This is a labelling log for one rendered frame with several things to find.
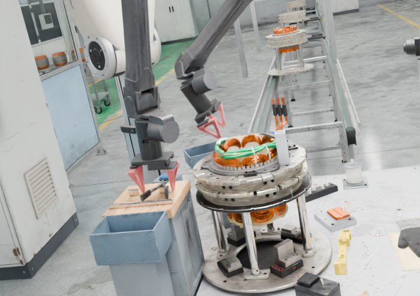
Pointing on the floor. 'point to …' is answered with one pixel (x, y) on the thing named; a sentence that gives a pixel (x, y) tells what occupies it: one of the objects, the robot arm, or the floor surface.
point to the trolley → (99, 95)
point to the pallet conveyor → (336, 74)
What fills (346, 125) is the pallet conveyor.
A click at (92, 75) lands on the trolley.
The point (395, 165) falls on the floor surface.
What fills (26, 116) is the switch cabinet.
